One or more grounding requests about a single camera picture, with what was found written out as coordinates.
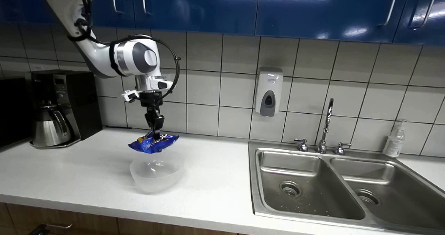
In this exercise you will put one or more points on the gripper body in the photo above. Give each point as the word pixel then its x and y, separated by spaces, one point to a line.
pixel 151 99

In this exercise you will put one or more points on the blue chips packet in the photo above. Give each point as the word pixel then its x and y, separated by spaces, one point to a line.
pixel 153 144

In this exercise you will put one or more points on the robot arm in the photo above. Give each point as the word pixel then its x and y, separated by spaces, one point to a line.
pixel 100 54

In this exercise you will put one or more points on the clear plastic bowl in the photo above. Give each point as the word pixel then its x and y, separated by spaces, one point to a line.
pixel 156 179

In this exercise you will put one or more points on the black coffee maker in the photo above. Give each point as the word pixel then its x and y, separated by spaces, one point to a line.
pixel 78 103

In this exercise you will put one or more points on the blue cabinet door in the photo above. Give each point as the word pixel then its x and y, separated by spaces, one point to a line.
pixel 326 16
pixel 194 9
pixel 104 17
pixel 420 37

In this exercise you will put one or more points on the steel coffee carafe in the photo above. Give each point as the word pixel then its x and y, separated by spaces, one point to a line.
pixel 48 127

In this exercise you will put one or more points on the wooden drawer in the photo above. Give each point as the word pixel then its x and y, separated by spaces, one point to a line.
pixel 87 221

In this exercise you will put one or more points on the black appliance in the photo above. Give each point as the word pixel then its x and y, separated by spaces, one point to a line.
pixel 14 113

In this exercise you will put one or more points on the chrome tap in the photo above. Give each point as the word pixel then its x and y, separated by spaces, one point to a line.
pixel 326 123

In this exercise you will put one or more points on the steel double sink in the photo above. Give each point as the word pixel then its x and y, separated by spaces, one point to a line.
pixel 313 193

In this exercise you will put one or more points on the clear pump bottle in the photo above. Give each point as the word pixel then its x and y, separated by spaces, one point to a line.
pixel 394 143

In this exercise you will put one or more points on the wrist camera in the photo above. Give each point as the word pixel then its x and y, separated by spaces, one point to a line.
pixel 130 95

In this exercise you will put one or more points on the wall soap dispenser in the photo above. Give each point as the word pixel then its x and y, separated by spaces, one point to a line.
pixel 268 89

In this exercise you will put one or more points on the blue wall cabinet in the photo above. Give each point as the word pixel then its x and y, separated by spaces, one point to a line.
pixel 243 9

